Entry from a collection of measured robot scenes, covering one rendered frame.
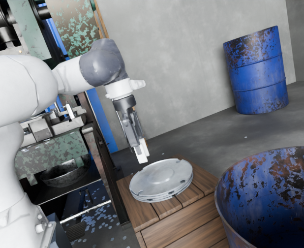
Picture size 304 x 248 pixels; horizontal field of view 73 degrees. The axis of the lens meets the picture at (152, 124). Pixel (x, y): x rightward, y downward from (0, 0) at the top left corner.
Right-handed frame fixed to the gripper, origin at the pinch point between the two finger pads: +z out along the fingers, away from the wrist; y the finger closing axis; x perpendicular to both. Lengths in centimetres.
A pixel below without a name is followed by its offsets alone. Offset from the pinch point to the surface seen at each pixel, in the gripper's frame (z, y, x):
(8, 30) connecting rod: -70, -46, -64
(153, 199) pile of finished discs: 20.6, -0.6, -2.3
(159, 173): 19.0, -16.3, -0.9
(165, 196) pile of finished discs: 20.7, -0.8, 2.6
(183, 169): 19.6, -16.3, 10.3
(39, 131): -13, -33, -62
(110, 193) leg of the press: 32, -31, -36
